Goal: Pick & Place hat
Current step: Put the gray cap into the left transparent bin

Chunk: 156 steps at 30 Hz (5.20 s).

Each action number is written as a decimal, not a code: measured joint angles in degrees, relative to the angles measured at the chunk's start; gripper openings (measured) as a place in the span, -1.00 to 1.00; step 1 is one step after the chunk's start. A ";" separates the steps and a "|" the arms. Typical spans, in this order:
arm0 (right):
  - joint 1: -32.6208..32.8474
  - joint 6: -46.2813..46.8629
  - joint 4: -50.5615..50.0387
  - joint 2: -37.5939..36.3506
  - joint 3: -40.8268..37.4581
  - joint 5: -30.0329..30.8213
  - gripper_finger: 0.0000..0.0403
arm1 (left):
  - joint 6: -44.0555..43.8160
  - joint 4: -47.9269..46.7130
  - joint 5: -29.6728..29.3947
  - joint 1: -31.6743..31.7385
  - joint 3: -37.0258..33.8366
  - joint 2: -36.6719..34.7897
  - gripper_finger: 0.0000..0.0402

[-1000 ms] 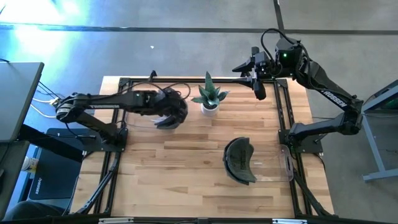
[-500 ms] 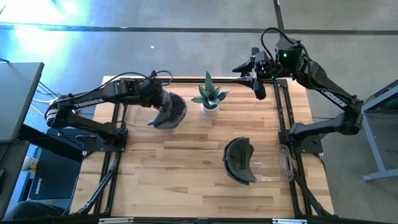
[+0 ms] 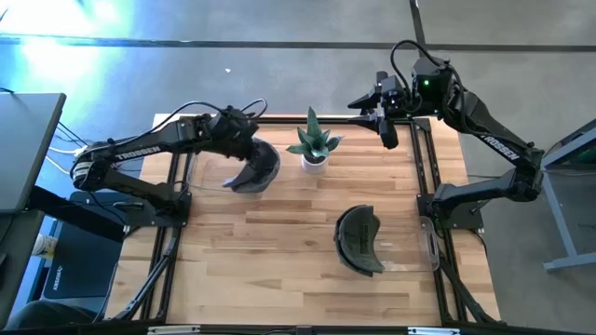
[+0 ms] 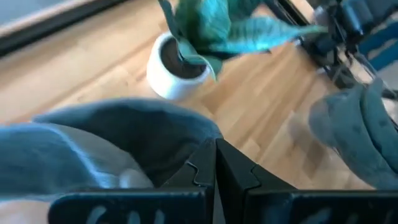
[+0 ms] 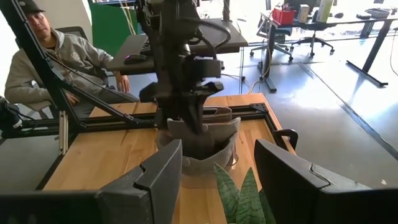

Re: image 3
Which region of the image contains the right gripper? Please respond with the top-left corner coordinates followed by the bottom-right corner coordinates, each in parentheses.
top-left (347, 70), bottom-right (411, 151)

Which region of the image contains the blue-grey baseball cap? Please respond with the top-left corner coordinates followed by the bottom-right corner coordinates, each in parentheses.
top-left (222, 137), bottom-right (282, 194)

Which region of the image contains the snake plant in white pot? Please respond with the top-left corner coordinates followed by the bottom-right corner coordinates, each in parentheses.
top-left (285, 106), bottom-right (345, 175)

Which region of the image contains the black mounting plate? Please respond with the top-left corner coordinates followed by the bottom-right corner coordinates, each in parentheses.
top-left (415, 191), bottom-right (486, 230)
top-left (69, 188), bottom-right (193, 229)

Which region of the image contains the black mouse pad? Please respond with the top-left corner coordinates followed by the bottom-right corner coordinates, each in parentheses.
top-left (41, 221), bottom-right (123, 303)

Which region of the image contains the grey desk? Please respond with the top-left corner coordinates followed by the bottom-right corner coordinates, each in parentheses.
top-left (0, 91), bottom-right (67, 215)

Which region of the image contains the white paper cup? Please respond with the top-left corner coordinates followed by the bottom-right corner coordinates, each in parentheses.
top-left (33, 232), bottom-right (60, 260)

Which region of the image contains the light metal stand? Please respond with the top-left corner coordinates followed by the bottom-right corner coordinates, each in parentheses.
top-left (542, 118), bottom-right (596, 274)

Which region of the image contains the person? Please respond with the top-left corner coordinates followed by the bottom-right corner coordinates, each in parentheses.
top-left (4, 300), bottom-right (97, 332)

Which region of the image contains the black aluminium table frame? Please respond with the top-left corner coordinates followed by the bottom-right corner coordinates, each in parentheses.
top-left (104, 114), bottom-right (502, 335)

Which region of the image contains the silver metal bracket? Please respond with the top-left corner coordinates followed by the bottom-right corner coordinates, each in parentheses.
top-left (147, 325), bottom-right (201, 335)
top-left (408, 327), bottom-right (461, 335)

